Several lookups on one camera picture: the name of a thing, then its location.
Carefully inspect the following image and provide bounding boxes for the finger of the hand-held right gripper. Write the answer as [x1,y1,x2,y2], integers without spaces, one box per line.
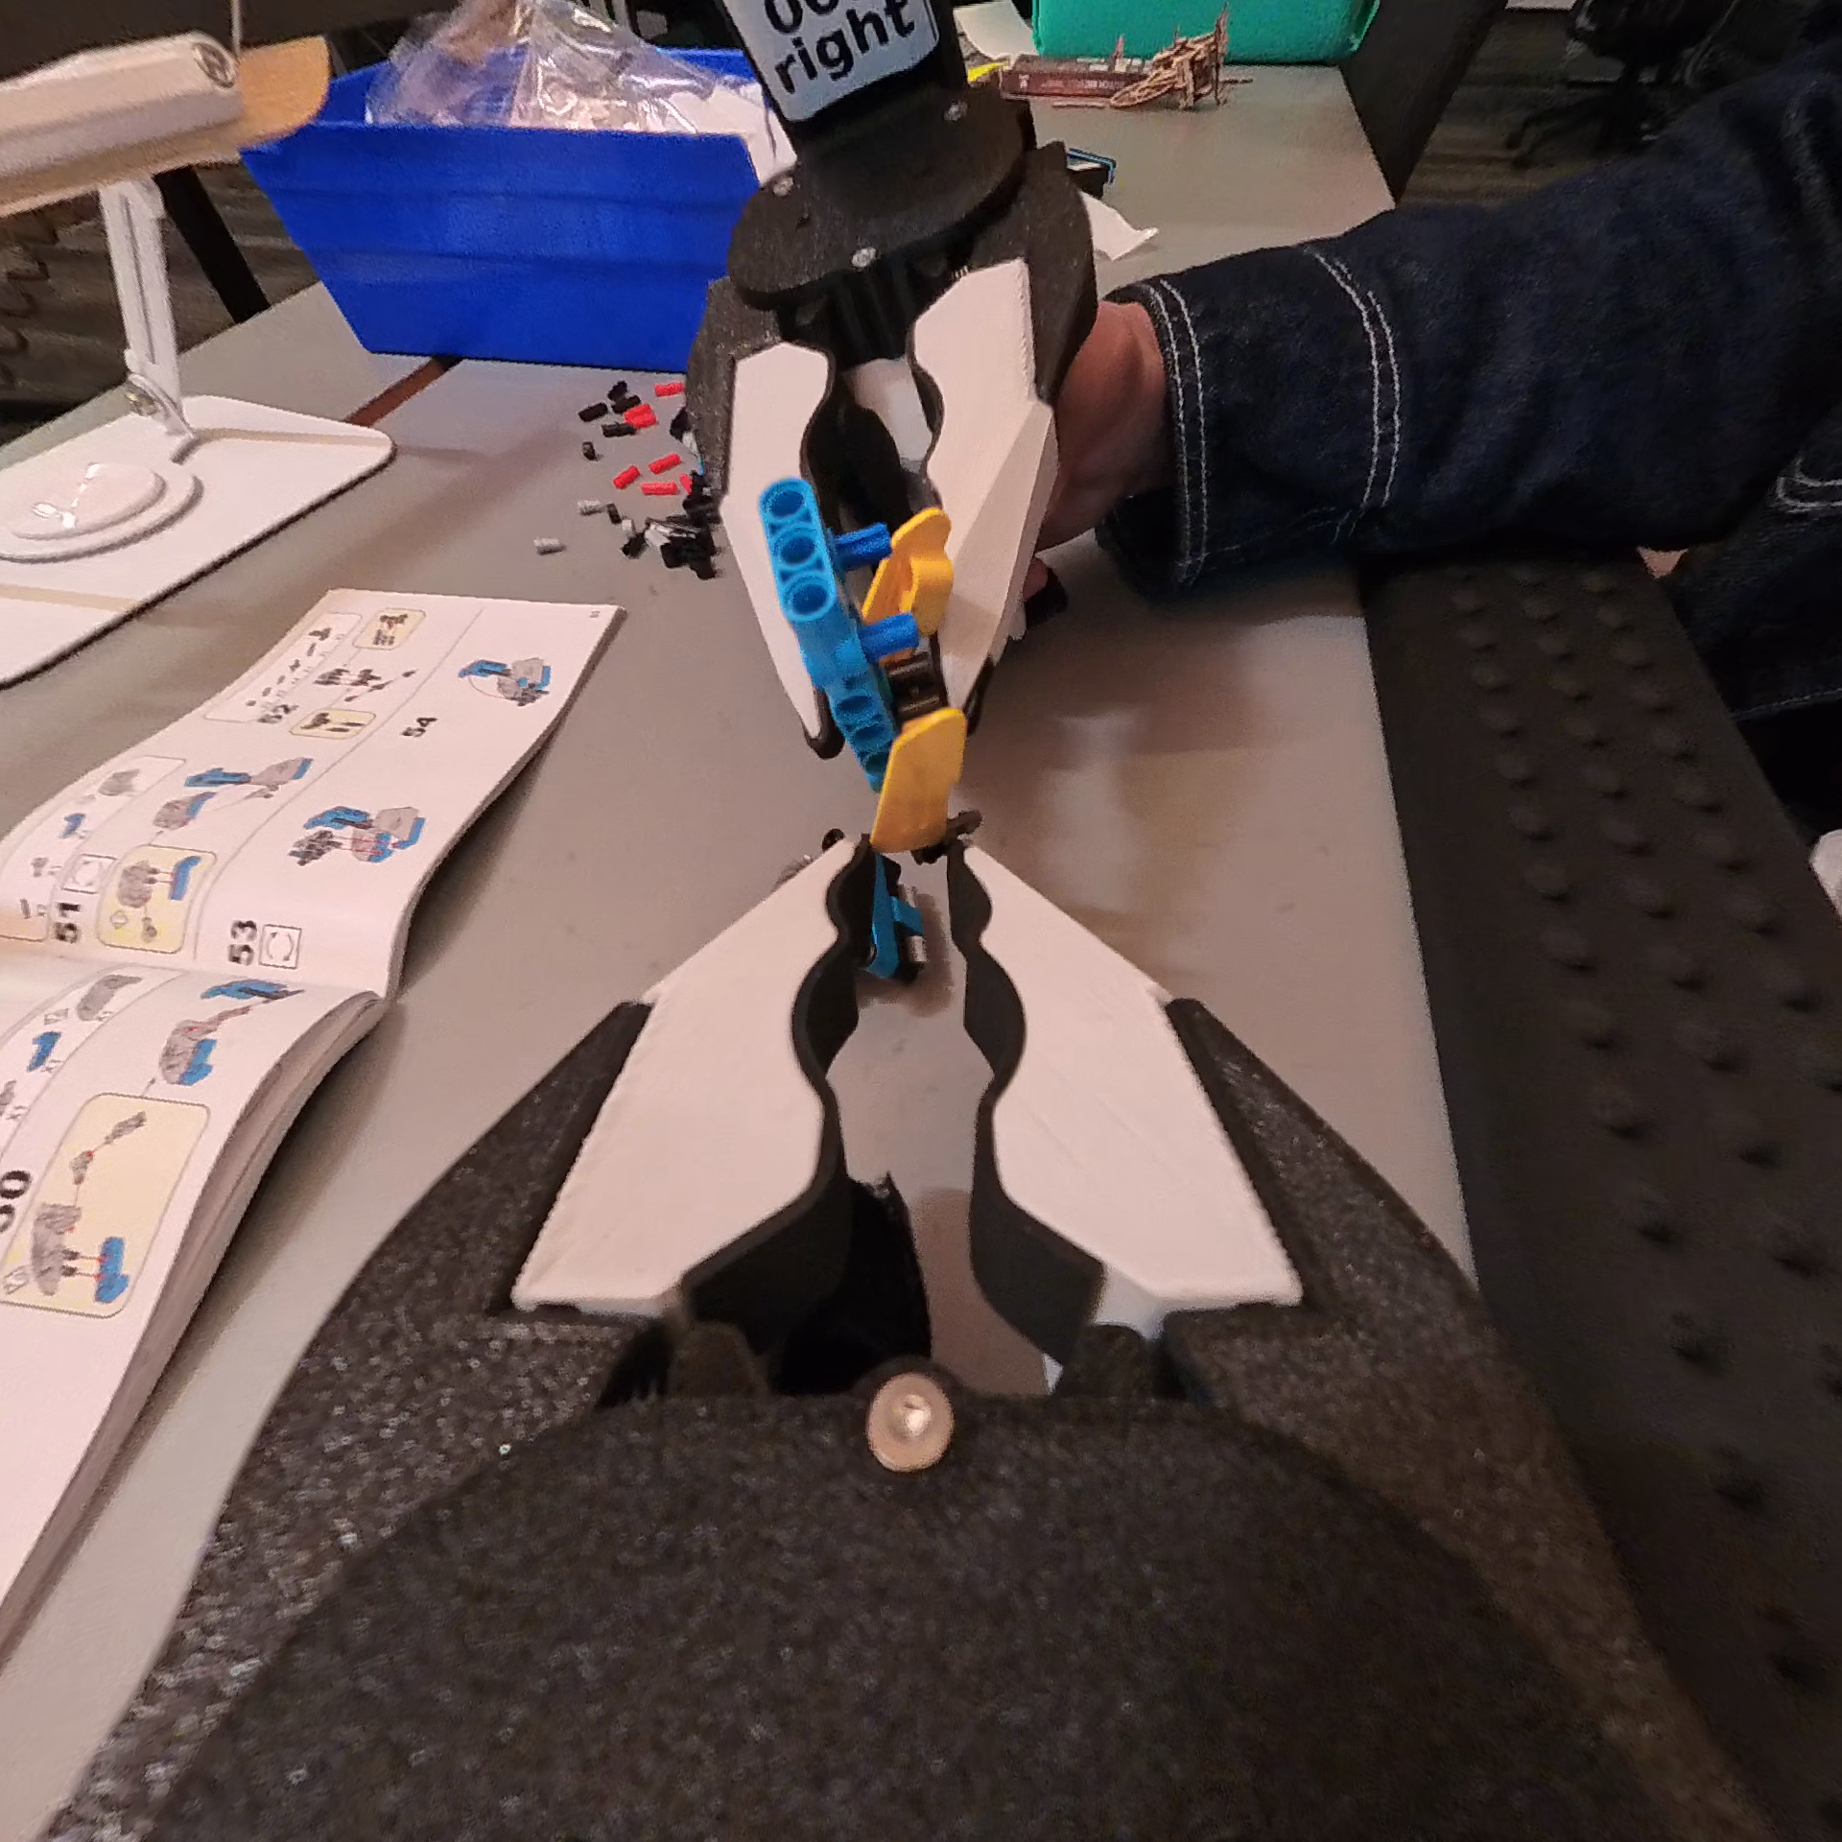
[915,274,1065,692]
[693,346,867,764]

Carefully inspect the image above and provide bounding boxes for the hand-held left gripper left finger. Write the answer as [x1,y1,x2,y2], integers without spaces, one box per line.
[519,837,873,1319]

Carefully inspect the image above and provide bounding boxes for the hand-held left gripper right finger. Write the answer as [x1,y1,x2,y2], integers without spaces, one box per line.
[950,841,1302,1326]

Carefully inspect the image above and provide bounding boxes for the blue yellow brick assembly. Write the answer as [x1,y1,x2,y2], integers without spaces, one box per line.
[758,475,975,857]

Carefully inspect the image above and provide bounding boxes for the blue beam with black pins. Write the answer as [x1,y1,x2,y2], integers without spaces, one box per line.
[849,837,941,989]

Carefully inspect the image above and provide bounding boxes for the grey desk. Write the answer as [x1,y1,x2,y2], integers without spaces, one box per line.
[0,57,1499,1842]

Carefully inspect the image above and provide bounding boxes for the person's right hand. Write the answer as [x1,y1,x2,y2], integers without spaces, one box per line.
[1032,288,1172,621]

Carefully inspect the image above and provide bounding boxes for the scattered red black small bricks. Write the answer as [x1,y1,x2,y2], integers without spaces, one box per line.
[534,369,739,584]

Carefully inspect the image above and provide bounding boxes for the crumpled clear plastic bag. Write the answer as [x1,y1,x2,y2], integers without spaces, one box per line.
[1051,147,1159,268]

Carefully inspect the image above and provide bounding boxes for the blue storage bin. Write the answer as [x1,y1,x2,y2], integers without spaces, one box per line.
[244,45,784,372]

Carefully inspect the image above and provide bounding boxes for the clear plastic parts bag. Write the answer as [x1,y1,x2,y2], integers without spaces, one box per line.
[369,0,721,132]

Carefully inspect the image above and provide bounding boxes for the open instruction booklet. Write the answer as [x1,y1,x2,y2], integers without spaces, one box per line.
[0,591,622,1649]

